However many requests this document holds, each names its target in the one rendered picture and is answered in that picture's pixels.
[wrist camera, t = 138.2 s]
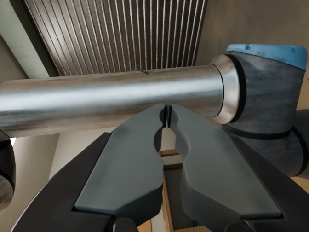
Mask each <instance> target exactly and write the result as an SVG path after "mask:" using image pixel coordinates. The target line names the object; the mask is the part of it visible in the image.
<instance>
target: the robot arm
mask: <svg viewBox="0 0 309 232"><path fill-rule="evenodd" d="M226 52H227V54H220V55H217V56H215V57H214V58H213V59H212V61H211V62H210V63H209V64H208V65H201V66H189V67H177V68H165V69H153V70H136V71H124V72H112V73H100V74H88V75H71V76H59V77H47V78H35V79H23V80H11V81H0V214H2V213H3V212H4V211H5V210H6V209H7V208H8V207H9V205H10V204H11V201H12V198H13V195H14V191H15V188H16V162H15V155H14V150H13V146H12V142H11V138H20V137H28V136H36V135H45V134H54V133H65V132H74V131H82V130H91V129H100V128H111V127H116V128H115V129H114V130H113V131H112V132H110V133H108V132H104V133H103V134H102V135H100V136H99V137H98V138H97V139H96V140H94V141H93V142H92V143H91V144H90V145H88V146H87V147H86V148H85V149H84V150H83V151H82V152H80V153H79V154H78V155H77V156H76V157H74V158H73V159H72V160H71V161H70V162H68V163H67V164H66V165H65V166H64V167H62V168H61V169H60V170H59V171H58V172H57V173H56V174H54V175H53V176H52V177H51V178H50V179H49V180H48V181H47V182H46V183H45V184H44V186H43V187H42V188H41V189H40V190H39V191H38V192H37V194H36V195H35V196H34V197H33V198H32V200H31V201H30V202H29V204H28V205H27V206H26V208H25V209H24V211H23V212H22V213H21V214H20V216H19V218H18V219H17V221H16V222H15V224H14V225H13V227H12V229H11V230H10V232H139V231H138V229H137V227H138V226H140V225H141V224H143V223H145V222H147V221H148V220H150V219H152V218H153V217H155V216H156V215H157V214H158V213H159V212H160V210H161V203H162V191H163V173H164V161H163V159H162V157H161V156H160V155H159V154H158V152H159V151H160V150H161V140H162V129H163V128H165V127H166V121H167V126H168V128H170V129H171V130H172V131H173V132H174V134H175V136H176V141H175V150H176V151H177V152H178V153H179V154H180V155H181V157H182V158H183V170H182V177H181V183H180V193H181V200H182V206H183V210H184V212H185V214H186V215H187V216H188V217H190V218H192V219H193V220H195V221H196V222H198V223H200V224H202V225H203V226H204V227H205V231H206V232H309V194H308V193H307V192H306V191H305V190H304V189H303V188H302V187H300V186H299V185H298V184H297V183H296V182H295V181H293V180H292V179H291V178H290V177H299V178H304V179H308V180H309V109H301V110H296V108H297V104H298V99H299V95H300V92H301V87H302V83H303V78H304V74H305V72H306V62H307V55H308V52H307V50H306V48H304V47H303V46H293V45H262V44H230V45H229V46H228V48H227V50H226ZM208 116H211V117H212V118H213V119H214V120H216V121H217V122H218V123H221V127H218V126H217V125H215V124H214V123H212V122H211V121H209V120H207V119H205V118H204V117H208Z"/></svg>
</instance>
